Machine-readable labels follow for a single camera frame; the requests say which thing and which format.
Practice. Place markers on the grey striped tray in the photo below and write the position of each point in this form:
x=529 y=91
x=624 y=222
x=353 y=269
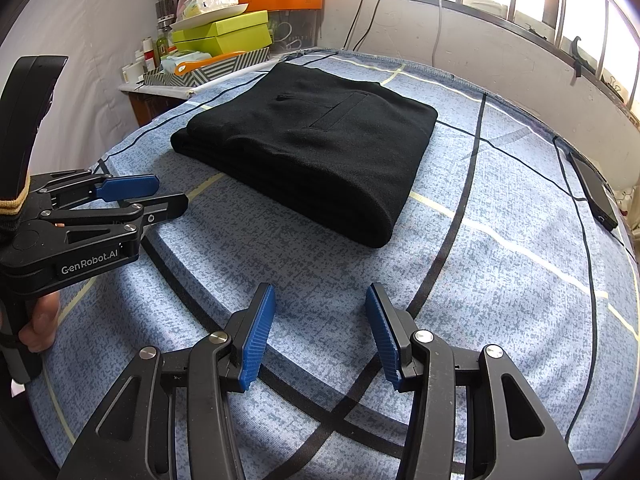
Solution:
x=235 y=66

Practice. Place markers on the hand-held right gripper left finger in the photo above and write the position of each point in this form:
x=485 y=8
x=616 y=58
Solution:
x=257 y=332

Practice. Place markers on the lime green box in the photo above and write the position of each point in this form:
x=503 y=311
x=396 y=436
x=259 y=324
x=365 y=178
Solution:
x=245 y=44
x=240 y=22

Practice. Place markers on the blue patterned bed sheet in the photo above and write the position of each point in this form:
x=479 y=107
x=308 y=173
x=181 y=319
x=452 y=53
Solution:
x=450 y=285

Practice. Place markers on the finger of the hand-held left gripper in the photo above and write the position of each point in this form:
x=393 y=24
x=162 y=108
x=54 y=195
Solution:
x=127 y=187
x=160 y=206

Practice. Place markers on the floral curtain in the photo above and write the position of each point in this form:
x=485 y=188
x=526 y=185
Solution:
x=631 y=215

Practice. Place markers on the white plate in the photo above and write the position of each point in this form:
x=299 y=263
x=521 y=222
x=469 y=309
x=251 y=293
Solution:
x=220 y=12

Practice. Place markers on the light blue wipes pack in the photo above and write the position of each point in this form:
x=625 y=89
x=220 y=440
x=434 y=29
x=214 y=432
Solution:
x=182 y=62

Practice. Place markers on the clear plastic container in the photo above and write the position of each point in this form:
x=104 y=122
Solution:
x=295 y=30

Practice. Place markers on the black pants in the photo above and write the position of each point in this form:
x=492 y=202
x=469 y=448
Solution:
x=310 y=160

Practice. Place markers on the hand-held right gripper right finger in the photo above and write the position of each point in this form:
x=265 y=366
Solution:
x=385 y=332

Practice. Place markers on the glass coffee press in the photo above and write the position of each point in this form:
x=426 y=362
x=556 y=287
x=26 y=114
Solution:
x=162 y=7

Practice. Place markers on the green glass bottle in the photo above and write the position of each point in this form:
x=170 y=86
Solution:
x=163 y=45

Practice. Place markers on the white bottle red label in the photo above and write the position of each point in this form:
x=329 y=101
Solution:
x=148 y=55

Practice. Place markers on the black smartphone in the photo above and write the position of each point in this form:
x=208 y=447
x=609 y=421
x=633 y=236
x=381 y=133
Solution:
x=595 y=190

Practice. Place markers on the black window hook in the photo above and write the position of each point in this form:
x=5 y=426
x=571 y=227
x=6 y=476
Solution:
x=575 y=55

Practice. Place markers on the person's left hand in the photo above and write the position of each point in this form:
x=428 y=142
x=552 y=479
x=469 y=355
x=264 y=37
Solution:
x=42 y=325

